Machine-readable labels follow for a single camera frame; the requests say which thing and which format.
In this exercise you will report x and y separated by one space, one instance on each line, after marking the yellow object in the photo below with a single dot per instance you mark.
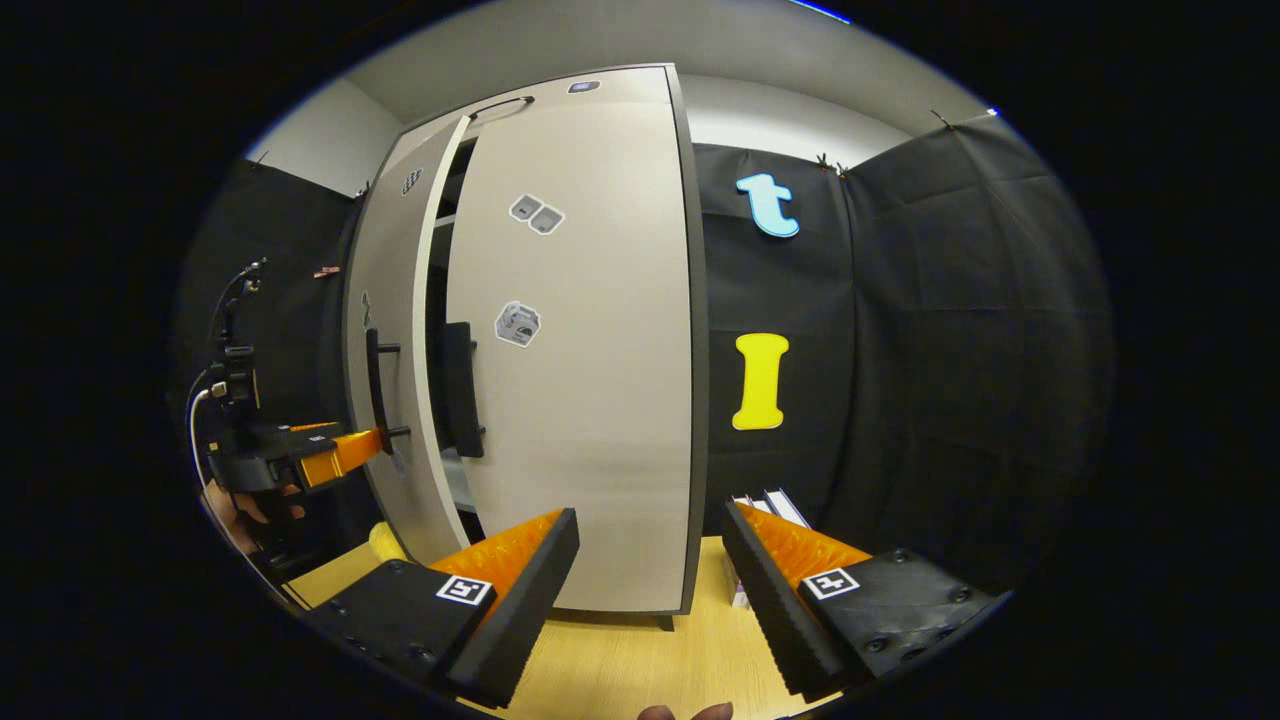
388 543

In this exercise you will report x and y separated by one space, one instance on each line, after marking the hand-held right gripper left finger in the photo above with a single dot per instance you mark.
515 610

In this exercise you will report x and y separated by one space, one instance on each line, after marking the black backdrop cloth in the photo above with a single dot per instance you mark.
950 350
280 220

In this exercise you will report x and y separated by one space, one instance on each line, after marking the beige cabinet drawer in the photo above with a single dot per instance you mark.
620 85

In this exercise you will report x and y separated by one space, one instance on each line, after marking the white cabinet door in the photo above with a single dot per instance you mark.
395 260
600 400

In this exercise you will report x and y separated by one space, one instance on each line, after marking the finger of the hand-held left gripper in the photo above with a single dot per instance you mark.
315 427
340 458

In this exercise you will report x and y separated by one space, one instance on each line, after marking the white box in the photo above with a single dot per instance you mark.
780 505

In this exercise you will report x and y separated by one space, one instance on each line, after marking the white grey cabinet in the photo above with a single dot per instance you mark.
698 400

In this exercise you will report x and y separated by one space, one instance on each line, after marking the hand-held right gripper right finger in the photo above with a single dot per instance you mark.
770 600

